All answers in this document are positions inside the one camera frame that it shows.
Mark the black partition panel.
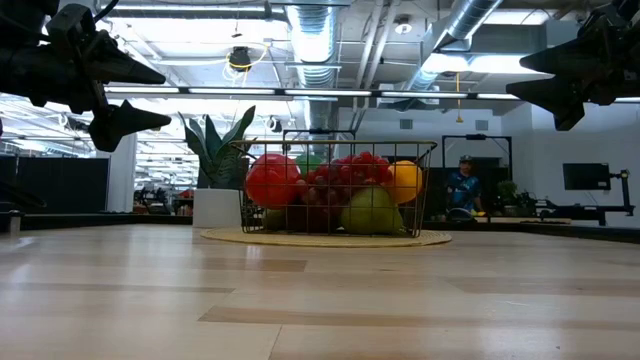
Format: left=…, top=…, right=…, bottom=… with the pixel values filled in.
left=0, top=155, right=110, bottom=215

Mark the large green pear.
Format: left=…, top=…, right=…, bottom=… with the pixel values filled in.
left=339, top=187, right=404, bottom=236

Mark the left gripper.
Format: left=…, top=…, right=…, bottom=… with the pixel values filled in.
left=29, top=29, right=172, bottom=153

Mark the red pomegranate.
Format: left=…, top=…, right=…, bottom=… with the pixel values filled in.
left=244, top=153, right=303, bottom=210

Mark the black gantry frame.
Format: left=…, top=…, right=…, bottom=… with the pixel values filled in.
left=441, top=133, right=514, bottom=221

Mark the black ceiling camera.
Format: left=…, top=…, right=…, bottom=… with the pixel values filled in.
left=228, top=45, right=254, bottom=74

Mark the purple grape bunch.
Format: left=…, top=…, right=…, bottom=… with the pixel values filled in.
left=294, top=151, right=394, bottom=207

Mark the small green background plant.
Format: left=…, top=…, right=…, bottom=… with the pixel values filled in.
left=496, top=179, right=521, bottom=216

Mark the yellow mango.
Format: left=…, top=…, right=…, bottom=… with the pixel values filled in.
left=387, top=159, right=425, bottom=205

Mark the black monitor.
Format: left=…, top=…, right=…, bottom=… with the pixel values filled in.
left=562, top=162, right=612, bottom=191

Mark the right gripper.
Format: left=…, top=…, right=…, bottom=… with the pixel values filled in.
left=505, top=29, right=635, bottom=132

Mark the gold wire basket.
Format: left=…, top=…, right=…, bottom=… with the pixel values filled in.
left=229, top=138, right=439, bottom=239

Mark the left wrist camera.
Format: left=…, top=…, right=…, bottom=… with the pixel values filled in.
left=47, top=3, right=96, bottom=51

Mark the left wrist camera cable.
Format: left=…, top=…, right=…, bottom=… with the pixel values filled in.
left=92, top=0, right=121, bottom=24

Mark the person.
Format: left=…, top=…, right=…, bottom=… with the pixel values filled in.
left=446, top=154, right=485, bottom=221

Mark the long strip light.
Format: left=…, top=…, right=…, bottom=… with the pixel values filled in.
left=103, top=85, right=640, bottom=103

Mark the small green pear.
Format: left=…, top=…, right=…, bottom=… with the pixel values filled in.
left=262, top=207, right=289, bottom=232

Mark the yellow hanging cord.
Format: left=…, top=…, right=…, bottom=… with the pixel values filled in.
left=453, top=72, right=465, bottom=124

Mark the snake plant in white pot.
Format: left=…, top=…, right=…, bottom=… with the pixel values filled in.
left=178, top=104, right=257, bottom=230

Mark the wide ribbed silver duct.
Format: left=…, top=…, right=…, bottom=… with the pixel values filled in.
left=284, top=0, right=346, bottom=131

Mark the slanted silver duct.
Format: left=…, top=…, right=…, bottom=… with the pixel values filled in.
left=402, top=0, right=504, bottom=96

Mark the green lime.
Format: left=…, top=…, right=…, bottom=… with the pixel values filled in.
left=294, top=153, right=324, bottom=176

